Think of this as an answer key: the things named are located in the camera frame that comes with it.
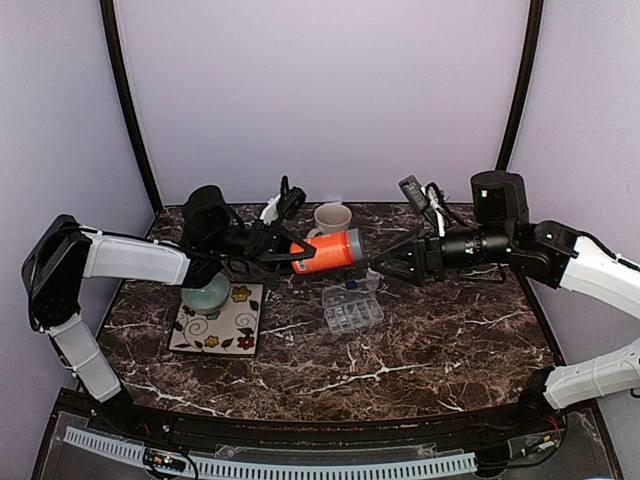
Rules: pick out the small white dropper bottle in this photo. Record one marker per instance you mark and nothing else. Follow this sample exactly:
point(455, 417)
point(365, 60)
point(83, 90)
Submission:
point(372, 280)

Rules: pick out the black right frame post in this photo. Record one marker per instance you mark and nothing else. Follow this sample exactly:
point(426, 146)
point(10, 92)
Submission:
point(522, 84)

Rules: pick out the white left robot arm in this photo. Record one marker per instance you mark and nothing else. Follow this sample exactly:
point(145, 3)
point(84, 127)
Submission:
point(70, 256)

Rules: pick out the clear plastic pill organizer box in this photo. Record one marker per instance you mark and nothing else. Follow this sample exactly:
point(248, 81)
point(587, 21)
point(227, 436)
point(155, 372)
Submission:
point(346, 310)

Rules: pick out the black frame post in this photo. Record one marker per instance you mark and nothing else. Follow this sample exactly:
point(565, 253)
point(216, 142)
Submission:
point(126, 101)
point(522, 84)

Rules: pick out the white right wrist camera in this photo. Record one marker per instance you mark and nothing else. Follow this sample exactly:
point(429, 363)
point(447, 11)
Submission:
point(424, 202)

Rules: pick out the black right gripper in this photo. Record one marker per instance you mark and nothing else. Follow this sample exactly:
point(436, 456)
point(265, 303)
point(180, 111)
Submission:
point(426, 255)

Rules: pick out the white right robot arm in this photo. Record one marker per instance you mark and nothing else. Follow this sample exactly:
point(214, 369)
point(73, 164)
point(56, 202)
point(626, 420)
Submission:
point(548, 252)

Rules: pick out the green bowl on plate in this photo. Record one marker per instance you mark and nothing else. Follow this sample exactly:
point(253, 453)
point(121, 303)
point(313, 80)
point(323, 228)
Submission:
point(209, 298)

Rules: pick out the orange bottle with grey lid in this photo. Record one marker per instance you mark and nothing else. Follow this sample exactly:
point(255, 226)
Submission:
point(332, 251)

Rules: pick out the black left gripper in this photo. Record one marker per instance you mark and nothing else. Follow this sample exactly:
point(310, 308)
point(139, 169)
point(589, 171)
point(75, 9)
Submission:
point(259, 239)

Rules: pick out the white slotted cable duct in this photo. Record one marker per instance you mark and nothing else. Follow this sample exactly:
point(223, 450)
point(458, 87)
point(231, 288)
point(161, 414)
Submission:
point(234, 462)

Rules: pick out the black front table rail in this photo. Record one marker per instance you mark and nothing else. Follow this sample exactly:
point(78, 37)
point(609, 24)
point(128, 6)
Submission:
point(482, 429)

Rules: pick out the floral square plate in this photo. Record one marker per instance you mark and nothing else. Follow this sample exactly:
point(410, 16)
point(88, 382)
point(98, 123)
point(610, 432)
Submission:
point(231, 331)

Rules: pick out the black left frame post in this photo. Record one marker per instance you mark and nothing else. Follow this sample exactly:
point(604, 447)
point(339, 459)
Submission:
point(126, 101)

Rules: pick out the white ceramic mug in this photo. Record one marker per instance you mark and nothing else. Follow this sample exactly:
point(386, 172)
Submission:
point(330, 218)

